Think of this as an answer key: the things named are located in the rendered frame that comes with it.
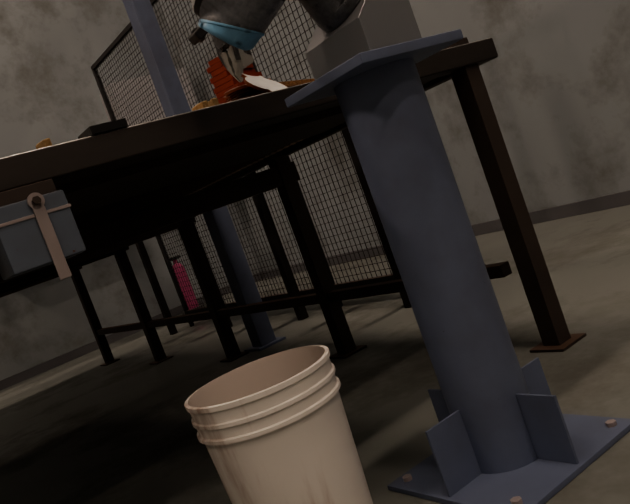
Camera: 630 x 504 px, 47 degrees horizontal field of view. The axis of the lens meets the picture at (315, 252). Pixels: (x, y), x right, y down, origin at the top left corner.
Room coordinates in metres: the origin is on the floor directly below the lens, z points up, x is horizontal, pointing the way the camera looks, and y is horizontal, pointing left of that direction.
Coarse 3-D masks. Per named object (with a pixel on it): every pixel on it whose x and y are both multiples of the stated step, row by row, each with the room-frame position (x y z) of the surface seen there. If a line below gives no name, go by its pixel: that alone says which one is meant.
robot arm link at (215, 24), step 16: (192, 0) 1.42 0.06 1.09; (208, 0) 1.40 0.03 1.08; (224, 0) 1.39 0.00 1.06; (240, 0) 1.38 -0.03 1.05; (256, 0) 1.38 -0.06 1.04; (272, 0) 1.39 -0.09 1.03; (208, 16) 1.41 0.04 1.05; (224, 16) 1.39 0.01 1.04; (240, 16) 1.39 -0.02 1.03; (256, 16) 1.40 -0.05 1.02; (272, 16) 1.42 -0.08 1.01; (208, 32) 1.41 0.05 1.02; (224, 32) 1.40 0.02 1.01; (240, 32) 1.40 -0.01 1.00; (256, 32) 1.41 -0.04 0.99; (240, 48) 1.43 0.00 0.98
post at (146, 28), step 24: (144, 0) 3.76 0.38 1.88; (144, 24) 3.73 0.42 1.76; (144, 48) 3.77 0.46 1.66; (168, 72) 3.75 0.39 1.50; (168, 96) 3.72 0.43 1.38; (216, 216) 3.73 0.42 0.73; (216, 240) 3.77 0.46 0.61; (240, 264) 3.75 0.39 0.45; (240, 288) 3.72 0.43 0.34; (264, 312) 3.77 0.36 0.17; (264, 336) 3.74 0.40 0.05
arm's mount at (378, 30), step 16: (368, 0) 1.39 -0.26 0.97; (384, 0) 1.41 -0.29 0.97; (400, 0) 1.43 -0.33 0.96; (352, 16) 1.40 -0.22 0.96; (368, 16) 1.38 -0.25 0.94; (384, 16) 1.40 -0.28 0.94; (400, 16) 1.42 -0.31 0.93; (320, 32) 1.51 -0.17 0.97; (336, 32) 1.43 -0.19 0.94; (352, 32) 1.39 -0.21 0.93; (368, 32) 1.37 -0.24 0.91; (384, 32) 1.39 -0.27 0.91; (400, 32) 1.41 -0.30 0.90; (416, 32) 1.44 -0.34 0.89; (320, 48) 1.48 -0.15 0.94; (336, 48) 1.44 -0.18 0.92; (352, 48) 1.40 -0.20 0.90; (368, 48) 1.37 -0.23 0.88; (320, 64) 1.50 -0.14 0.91; (336, 64) 1.46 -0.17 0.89
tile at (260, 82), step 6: (246, 78) 1.76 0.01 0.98; (252, 78) 1.78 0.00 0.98; (258, 78) 1.81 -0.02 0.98; (264, 78) 1.83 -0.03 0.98; (252, 84) 1.73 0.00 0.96; (258, 84) 1.75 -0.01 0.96; (264, 84) 1.77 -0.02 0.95; (270, 84) 1.79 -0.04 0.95; (276, 84) 1.82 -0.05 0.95; (282, 84) 1.84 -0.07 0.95; (264, 90) 1.74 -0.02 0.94; (270, 90) 1.74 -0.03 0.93
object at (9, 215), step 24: (0, 192) 1.28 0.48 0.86; (24, 192) 1.31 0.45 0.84; (48, 192) 1.33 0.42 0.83; (0, 216) 1.26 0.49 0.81; (24, 216) 1.28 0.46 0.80; (48, 216) 1.30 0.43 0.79; (72, 216) 1.33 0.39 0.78; (0, 240) 1.25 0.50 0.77; (24, 240) 1.27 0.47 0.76; (48, 240) 1.29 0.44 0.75; (72, 240) 1.32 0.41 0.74; (0, 264) 1.31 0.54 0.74; (24, 264) 1.26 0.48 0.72; (48, 264) 1.33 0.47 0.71
